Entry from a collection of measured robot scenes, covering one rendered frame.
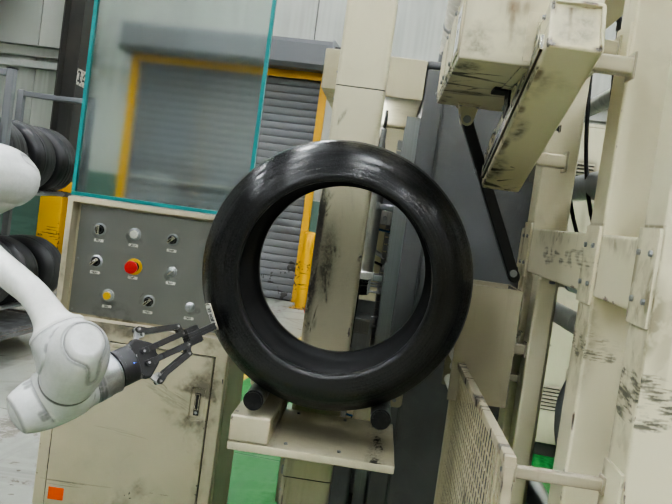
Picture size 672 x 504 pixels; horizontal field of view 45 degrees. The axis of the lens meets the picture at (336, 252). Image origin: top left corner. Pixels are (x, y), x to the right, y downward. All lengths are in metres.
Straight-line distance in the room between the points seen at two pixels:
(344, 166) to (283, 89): 9.65
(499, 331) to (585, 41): 0.87
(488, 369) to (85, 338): 1.06
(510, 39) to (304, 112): 9.76
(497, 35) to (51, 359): 0.96
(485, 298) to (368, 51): 0.70
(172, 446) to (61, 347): 1.23
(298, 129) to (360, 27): 9.09
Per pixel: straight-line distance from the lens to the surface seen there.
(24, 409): 1.59
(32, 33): 12.91
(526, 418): 2.16
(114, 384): 1.65
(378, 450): 1.93
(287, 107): 11.33
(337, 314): 2.14
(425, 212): 1.73
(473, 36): 1.54
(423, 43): 11.22
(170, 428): 2.60
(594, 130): 5.24
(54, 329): 1.48
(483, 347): 2.09
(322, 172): 1.73
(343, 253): 2.12
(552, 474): 1.36
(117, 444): 2.66
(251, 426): 1.83
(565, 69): 1.50
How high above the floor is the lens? 1.34
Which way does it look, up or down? 3 degrees down
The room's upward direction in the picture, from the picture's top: 8 degrees clockwise
